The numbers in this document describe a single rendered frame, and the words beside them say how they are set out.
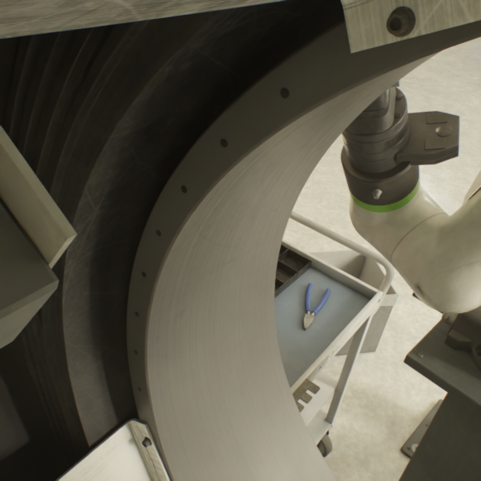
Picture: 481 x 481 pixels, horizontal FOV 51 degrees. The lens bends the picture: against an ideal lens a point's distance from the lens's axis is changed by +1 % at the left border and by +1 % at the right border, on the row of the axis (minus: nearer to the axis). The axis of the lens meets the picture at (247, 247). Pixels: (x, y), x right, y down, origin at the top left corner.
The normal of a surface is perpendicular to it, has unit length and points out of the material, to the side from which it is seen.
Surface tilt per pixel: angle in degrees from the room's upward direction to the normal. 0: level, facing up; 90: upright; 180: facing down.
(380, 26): 90
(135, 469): 63
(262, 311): 80
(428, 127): 34
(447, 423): 90
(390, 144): 103
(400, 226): 56
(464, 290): 75
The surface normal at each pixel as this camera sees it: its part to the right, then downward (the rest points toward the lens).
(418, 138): -0.32, -0.44
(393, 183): 0.25, 0.81
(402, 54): -0.62, 0.43
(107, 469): 0.73, 0.05
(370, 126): -0.24, 0.79
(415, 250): -0.72, -0.12
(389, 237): -0.79, 0.15
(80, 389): 0.79, 0.36
